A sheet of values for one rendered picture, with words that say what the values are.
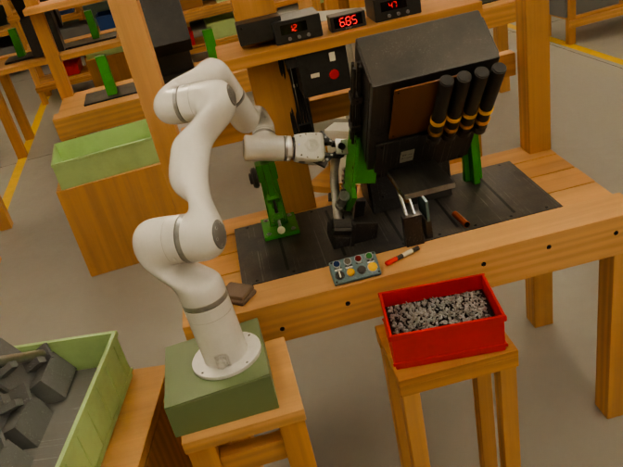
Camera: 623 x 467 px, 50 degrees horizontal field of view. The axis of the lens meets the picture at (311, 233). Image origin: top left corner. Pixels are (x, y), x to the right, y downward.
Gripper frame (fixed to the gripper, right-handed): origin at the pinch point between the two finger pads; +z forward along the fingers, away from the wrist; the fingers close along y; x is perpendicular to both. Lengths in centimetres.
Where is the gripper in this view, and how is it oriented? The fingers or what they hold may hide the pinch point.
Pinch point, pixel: (337, 149)
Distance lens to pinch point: 223.5
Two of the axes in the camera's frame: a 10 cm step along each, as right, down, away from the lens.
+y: -0.6, -9.5, 3.0
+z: 9.8, -0.1, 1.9
